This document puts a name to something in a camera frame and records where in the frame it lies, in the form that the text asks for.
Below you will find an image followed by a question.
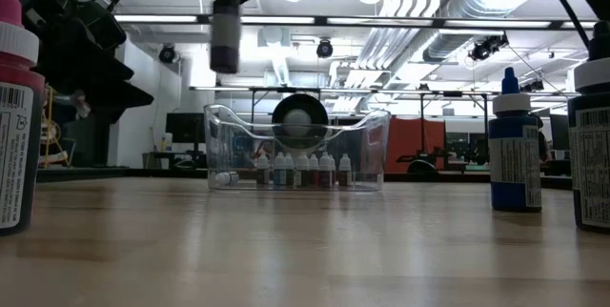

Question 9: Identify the black office chair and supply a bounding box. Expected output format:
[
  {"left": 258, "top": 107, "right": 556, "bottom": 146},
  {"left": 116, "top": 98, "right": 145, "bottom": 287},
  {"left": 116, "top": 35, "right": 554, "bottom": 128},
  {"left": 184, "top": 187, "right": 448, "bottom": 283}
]
[{"left": 396, "top": 152, "right": 452, "bottom": 174}]

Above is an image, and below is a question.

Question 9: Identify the black bar with light strips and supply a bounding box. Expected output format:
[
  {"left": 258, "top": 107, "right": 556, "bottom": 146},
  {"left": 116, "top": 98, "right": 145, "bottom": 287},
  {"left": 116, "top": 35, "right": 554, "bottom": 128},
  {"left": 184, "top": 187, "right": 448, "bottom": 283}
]
[{"left": 113, "top": 13, "right": 600, "bottom": 31}]

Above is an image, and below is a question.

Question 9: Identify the small red dropper bottle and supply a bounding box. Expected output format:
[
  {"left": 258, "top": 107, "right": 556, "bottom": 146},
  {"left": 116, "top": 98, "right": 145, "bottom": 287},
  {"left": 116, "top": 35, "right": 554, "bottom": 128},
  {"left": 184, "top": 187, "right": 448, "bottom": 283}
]
[{"left": 308, "top": 153, "right": 320, "bottom": 188}]

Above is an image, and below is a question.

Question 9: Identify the black ceiling camera mount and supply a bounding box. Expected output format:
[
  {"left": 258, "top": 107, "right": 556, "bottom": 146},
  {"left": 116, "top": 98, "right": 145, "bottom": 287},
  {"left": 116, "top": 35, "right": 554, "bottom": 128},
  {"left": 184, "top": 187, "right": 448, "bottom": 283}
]
[{"left": 468, "top": 33, "right": 510, "bottom": 63}]

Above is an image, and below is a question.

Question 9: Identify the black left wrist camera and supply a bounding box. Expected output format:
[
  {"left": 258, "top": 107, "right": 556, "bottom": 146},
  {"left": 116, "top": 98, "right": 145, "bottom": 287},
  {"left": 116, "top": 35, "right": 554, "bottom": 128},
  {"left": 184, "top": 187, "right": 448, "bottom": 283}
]
[{"left": 84, "top": 2, "right": 128, "bottom": 51}]

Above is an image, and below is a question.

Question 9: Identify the clear plastic bin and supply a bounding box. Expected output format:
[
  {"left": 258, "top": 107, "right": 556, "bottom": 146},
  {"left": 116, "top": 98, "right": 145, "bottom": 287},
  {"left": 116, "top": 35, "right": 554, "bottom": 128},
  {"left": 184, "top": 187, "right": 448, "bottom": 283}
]
[{"left": 203, "top": 103, "right": 392, "bottom": 193}]

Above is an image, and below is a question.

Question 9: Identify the person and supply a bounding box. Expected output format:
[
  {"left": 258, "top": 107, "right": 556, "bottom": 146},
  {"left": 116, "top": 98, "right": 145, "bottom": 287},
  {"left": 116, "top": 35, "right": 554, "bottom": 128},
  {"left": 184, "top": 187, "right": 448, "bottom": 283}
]
[
  {"left": 56, "top": 91, "right": 92, "bottom": 118},
  {"left": 536, "top": 114, "right": 550, "bottom": 163}
]

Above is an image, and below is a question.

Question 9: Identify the large blue food coloring bottle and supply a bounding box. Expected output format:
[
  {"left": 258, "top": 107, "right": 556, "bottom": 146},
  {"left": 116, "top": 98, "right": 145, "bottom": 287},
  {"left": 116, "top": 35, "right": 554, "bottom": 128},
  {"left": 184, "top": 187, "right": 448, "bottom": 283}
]
[{"left": 489, "top": 67, "right": 543, "bottom": 214}]

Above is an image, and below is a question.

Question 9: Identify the black aluminium table frame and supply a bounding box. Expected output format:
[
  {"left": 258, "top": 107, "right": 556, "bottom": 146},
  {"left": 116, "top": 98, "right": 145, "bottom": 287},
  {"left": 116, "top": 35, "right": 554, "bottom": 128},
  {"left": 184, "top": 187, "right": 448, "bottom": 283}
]
[{"left": 36, "top": 167, "right": 573, "bottom": 192}]

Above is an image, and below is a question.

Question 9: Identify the small sky blue dropper bottle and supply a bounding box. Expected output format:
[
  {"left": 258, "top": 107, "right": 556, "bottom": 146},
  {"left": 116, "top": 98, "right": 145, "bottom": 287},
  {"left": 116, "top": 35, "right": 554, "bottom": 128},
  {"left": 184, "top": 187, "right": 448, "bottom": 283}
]
[{"left": 273, "top": 152, "right": 286, "bottom": 188}]

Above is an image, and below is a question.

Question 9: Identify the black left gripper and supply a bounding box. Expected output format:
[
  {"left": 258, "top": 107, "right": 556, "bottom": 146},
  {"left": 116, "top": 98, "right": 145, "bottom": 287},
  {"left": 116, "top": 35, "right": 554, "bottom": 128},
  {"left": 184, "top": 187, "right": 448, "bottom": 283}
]
[{"left": 28, "top": 0, "right": 154, "bottom": 125}]

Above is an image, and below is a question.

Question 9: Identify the yellow stand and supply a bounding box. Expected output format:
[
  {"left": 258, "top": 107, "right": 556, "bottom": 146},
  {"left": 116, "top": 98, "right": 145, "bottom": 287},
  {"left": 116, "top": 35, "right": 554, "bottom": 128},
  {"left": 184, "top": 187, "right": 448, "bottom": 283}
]
[{"left": 41, "top": 86, "right": 71, "bottom": 168}]

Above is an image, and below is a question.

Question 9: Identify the small black dropper bottle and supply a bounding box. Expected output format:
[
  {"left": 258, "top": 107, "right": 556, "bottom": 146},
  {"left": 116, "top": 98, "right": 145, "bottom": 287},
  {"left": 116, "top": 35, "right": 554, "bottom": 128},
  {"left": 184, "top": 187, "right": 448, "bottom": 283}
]
[{"left": 318, "top": 152, "right": 332, "bottom": 188}]

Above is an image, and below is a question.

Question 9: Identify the small green dropper bottle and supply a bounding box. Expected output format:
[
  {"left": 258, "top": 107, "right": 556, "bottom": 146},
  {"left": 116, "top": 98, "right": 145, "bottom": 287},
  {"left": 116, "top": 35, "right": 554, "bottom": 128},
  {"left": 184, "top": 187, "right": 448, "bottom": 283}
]
[{"left": 284, "top": 153, "right": 295, "bottom": 188}]

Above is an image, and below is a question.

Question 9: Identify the large black food coloring bottle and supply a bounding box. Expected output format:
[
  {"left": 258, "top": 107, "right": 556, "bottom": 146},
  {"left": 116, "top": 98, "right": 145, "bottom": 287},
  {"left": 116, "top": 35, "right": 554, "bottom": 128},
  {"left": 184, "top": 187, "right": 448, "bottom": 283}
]
[{"left": 566, "top": 20, "right": 610, "bottom": 235}]

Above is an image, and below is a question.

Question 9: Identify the black round ceiling spotlight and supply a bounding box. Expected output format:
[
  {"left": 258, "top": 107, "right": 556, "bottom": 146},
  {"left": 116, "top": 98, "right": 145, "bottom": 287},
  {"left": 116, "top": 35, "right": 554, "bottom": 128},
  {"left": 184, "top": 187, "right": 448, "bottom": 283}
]
[
  {"left": 315, "top": 38, "right": 335, "bottom": 59},
  {"left": 157, "top": 43, "right": 177, "bottom": 65}
]

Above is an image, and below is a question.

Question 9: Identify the small purple dropper bottle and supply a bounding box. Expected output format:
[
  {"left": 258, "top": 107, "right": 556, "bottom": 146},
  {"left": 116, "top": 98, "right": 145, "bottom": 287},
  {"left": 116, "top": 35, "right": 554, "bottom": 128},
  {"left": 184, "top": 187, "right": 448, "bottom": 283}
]
[{"left": 256, "top": 153, "right": 271, "bottom": 187}]

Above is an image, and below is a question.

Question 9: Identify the black computer monitor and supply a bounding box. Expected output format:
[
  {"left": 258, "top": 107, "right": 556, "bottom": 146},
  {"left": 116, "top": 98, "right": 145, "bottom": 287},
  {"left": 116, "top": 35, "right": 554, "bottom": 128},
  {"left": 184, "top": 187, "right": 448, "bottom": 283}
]
[
  {"left": 549, "top": 113, "right": 571, "bottom": 152},
  {"left": 165, "top": 112, "right": 207, "bottom": 155}
]

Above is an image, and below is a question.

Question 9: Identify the large purple food coloring bottle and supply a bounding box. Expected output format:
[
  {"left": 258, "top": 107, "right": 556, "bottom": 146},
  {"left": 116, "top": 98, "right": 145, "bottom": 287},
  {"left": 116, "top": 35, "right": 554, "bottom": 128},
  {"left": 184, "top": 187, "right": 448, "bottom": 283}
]
[{"left": 209, "top": 0, "right": 242, "bottom": 74}]

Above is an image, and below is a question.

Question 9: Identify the orange partition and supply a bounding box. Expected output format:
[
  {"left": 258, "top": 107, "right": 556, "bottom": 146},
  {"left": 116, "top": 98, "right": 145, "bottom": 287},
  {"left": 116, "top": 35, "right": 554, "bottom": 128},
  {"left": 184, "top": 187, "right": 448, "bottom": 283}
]
[{"left": 384, "top": 116, "right": 447, "bottom": 174}]

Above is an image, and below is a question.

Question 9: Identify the large pink food coloring bottle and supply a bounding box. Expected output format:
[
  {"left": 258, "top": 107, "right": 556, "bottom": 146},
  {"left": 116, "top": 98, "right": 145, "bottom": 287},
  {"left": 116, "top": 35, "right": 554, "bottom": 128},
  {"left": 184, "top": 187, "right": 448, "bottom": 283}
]
[{"left": 0, "top": 0, "right": 46, "bottom": 237}]

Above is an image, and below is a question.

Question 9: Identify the black background workstation frame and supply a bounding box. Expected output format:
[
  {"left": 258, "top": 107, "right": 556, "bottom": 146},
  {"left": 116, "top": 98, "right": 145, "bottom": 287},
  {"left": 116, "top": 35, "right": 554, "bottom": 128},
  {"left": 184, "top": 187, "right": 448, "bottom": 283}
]
[{"left": 189, "top": 85, "right": 495, "bottom": 174}]

